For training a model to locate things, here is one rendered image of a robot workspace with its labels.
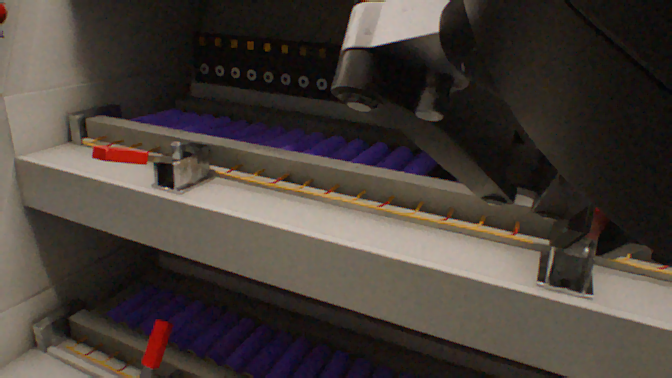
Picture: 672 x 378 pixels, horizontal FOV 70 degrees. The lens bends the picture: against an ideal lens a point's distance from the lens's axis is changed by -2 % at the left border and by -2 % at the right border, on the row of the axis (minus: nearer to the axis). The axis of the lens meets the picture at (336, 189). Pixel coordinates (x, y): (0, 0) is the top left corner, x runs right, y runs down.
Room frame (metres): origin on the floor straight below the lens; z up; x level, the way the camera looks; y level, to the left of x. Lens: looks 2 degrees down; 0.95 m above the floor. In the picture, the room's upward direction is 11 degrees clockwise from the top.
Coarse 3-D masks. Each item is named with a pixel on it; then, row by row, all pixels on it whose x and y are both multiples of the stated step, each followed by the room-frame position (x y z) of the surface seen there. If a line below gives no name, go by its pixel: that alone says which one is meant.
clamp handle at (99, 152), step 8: (176, 144) 0.35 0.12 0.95; (96, 152) 0.29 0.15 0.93; (104, 152) 0.29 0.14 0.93; (112, 152) 0.29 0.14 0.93; (120, 152) 0.30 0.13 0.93; (128, 152) 0.30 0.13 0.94; (136, 152) 0.31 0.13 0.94; (144, 152) 0.32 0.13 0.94; (176, 152) 0.35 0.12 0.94; (104, 160) 0.29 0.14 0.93; (112, 160) 0.29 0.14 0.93; (120, 160) 0.30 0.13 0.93; (128, 160) 0.30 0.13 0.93; (136, 160) 0.31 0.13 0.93; (144, 160) 0.32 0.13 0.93; (152, 160) 0.33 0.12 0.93; (160, 160) 0.33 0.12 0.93; (168, 160) 0.34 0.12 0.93; (176, 160) 0.35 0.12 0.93
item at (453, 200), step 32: (96, 128) 0.43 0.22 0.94; (128, 128) 0.42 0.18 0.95; (160, 128) 0.42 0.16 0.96; (224, 160) 0.38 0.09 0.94; (256, 160) 0.37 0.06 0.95; (288, 160) 0.36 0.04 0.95; (320, 160) 0.36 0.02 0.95; (352, 192) 0.35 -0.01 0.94; (384, 192) 0.34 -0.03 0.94; (416, 192) 0.33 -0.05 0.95; (448, 192) 0.32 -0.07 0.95; (448, 224) 0.30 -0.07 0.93; (480, 224) 0.30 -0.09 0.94; (512, 224) 0.31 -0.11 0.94; (544, 224) 0.30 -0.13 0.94; (640, 256) 0.28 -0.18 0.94
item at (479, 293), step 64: (64, 128) 0.44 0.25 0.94; (64, 192) 0.39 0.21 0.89; (128, 192) 0.35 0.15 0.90; (192, 192) 0.35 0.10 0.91; (256, 192) 0.36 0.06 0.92; (192, 256) 0.35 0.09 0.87; (256, 256) 0.32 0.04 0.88; (320, 256) 0.30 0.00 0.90; (384, 256) 0.28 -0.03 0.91; (448, 256) 0.28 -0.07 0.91; (512, 256) 0.29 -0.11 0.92; (384, 320) 0.29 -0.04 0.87; (448, 320) 0.27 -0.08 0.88; (512, 320) 0.26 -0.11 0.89; (576, 320) 0.24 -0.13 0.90; (640, 320) 0.23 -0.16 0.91
